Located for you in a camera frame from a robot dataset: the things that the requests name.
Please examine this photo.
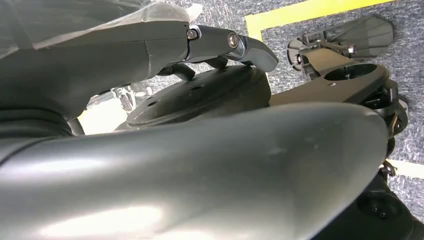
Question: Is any clear plastic film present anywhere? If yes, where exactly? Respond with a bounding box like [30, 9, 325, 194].
[0, 0, 204, 59]

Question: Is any black robot joint housing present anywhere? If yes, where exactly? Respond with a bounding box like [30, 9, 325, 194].
[312, 170, 424, 240]

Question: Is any ribbed grey left arm sleeve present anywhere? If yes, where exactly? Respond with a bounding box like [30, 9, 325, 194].
[0, 108, 78, 139]

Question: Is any yellow floor tape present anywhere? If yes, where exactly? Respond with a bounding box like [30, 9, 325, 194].
[385, 158, 424, 180]
[245, 0, 395, 42]

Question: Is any black round robot joint disc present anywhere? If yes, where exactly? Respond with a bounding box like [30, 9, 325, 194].
[115, 64, 273, 132]

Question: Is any black robot leg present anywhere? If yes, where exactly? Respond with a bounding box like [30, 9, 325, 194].
[269, 47, 410, 158]

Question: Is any black robot foot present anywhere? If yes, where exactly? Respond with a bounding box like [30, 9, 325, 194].
[286, 14, 395, 72]

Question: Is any chrome metal rod frame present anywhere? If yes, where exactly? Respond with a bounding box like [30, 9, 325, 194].
[85, 84, 154, 114]

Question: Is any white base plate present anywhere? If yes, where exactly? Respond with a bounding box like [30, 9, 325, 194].
[77, 97, 137, 136]

